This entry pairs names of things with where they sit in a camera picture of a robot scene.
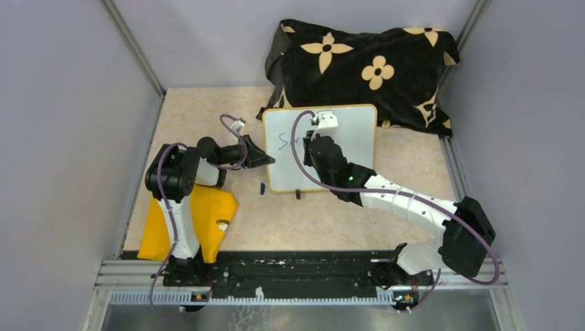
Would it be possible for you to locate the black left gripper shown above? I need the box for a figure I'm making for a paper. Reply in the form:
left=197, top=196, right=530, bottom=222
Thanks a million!
left=217, top=134, right=276, bottom=169

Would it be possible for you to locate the white whiteboard yellow frame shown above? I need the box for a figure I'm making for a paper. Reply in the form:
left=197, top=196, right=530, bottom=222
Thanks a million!
left=262, top=104, right=377, bottom=192

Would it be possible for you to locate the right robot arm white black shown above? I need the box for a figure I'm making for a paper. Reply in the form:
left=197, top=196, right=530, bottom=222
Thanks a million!
left=303, top=130, right=496, bottom=284

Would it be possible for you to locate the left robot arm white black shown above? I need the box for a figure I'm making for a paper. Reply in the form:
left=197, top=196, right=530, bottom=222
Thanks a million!
left=139, top=134, right=275, bottom=285

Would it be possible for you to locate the yellow cloth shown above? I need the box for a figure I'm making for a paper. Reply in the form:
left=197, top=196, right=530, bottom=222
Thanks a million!
left=137, top=185, right=238, bottom=264

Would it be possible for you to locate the black floral pillow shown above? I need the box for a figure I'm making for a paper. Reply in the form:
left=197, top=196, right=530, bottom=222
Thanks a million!
left=264, top=19, right=460, bottom=137

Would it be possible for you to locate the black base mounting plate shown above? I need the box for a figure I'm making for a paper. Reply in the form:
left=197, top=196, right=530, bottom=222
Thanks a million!
left=162, top=249, right=435, bottom=301

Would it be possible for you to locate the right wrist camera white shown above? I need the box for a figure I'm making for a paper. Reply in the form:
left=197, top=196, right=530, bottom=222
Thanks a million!
left=311, top=110, right=339, bottom=139

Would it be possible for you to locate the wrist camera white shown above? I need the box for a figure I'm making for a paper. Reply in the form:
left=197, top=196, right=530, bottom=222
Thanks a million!
left=230, top=118, right=246, bottom=137
left=311, top=110, right=339, bottom=139

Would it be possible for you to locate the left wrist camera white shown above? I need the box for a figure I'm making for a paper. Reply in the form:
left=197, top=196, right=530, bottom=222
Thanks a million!
left=230, top=118, right=246, bottom=137

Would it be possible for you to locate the left aluminium frame post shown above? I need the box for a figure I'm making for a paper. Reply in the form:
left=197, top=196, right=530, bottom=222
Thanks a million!
left=99, top=0, right=166, bottom=98

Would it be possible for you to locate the aluminium frame post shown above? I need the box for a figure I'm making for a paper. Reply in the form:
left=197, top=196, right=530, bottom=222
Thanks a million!
left=99, top=0, right=166, bottom=98
left=438, top=0, right=490, bottom=88

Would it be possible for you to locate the aluminium front rail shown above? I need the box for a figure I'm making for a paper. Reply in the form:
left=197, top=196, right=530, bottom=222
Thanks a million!
left=95, top=250, right=508, bottom=307

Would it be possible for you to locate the right aluminium frame post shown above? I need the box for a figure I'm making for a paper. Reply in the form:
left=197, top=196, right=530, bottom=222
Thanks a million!
left=438, top=0, right=490, bottom=88

